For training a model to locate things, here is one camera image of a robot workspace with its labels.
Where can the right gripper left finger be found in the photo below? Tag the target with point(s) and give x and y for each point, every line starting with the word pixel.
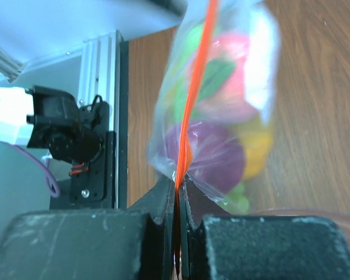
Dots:
pixel 132 243

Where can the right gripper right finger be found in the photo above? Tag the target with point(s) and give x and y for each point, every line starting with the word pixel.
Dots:
pixel 285 243

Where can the clear zip top bag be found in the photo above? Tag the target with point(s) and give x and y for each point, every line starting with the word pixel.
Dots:
pixel 252 18

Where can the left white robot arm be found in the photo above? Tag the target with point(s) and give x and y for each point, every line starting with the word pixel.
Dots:
pixel 46 118

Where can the purple fake onion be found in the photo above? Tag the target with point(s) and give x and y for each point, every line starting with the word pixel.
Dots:
pixel 218 158

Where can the yellow fake bell pepper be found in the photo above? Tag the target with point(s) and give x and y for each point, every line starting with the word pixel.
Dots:
pixel 257 139

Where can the red fake tomato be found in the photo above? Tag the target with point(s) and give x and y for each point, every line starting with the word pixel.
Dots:
pixel 221 97

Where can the green fake vegetable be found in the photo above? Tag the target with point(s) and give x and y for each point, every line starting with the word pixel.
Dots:
pixel 192 81

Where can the aluminium frame rail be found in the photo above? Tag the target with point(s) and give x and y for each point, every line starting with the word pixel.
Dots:
pixel 80 130

